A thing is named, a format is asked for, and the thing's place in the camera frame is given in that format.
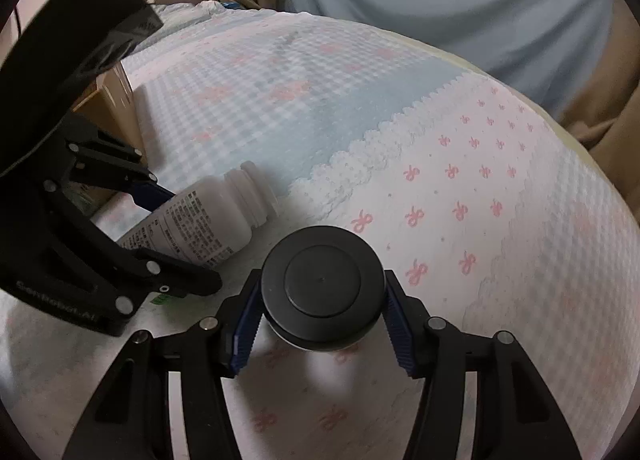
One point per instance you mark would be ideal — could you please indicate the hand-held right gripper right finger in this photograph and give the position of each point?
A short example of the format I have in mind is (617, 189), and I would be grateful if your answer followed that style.
(397, 325)

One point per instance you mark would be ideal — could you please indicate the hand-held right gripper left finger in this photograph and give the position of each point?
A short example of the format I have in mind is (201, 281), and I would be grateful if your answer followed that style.
(247, 325)

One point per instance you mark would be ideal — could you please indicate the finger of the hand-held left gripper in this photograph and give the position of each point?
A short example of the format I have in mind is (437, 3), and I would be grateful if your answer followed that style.
(152, 195)
(190, 282)

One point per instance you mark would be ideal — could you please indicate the white plastic bottle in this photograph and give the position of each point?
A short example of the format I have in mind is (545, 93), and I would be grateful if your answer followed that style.
(210, 220)

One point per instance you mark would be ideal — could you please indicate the cardboard box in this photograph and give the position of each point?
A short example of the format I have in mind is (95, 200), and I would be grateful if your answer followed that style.
(120, 109)

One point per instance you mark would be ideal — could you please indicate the black lid jar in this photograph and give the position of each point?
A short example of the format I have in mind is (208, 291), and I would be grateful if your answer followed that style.
(320, 280)

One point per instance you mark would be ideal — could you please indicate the small blue object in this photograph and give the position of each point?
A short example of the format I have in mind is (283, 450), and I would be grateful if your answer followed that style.
(231, 5)

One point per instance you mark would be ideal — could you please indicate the light blue hanging cloth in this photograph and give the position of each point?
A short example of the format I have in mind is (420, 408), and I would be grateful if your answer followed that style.
(440, 4)

